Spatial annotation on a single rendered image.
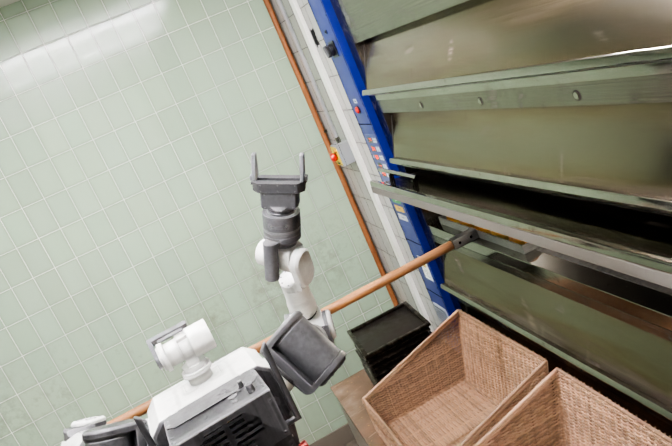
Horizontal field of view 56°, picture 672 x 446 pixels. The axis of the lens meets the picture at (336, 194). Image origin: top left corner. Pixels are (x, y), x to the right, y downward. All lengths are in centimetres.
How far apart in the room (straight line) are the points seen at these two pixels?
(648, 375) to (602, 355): 15
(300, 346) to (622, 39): 84
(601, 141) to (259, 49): 207
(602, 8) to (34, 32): 244
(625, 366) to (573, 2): 86
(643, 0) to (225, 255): 240
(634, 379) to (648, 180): 58
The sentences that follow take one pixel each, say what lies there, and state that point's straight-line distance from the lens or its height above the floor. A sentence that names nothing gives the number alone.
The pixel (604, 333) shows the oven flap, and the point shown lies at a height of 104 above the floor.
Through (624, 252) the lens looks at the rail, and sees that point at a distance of 115.
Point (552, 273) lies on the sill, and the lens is 173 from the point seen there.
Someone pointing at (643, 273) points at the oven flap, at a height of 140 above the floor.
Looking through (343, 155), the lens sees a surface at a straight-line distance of 281.
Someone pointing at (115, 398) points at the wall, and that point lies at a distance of 331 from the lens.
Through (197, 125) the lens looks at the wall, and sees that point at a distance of 304.
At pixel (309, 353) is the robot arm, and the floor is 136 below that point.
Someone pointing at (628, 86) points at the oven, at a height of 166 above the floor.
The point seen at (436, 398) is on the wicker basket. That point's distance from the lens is 251.
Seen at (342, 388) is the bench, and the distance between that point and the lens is 284.
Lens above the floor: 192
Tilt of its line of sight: 12 degrees down
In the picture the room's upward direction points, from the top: 23 degrees counter-clockwise
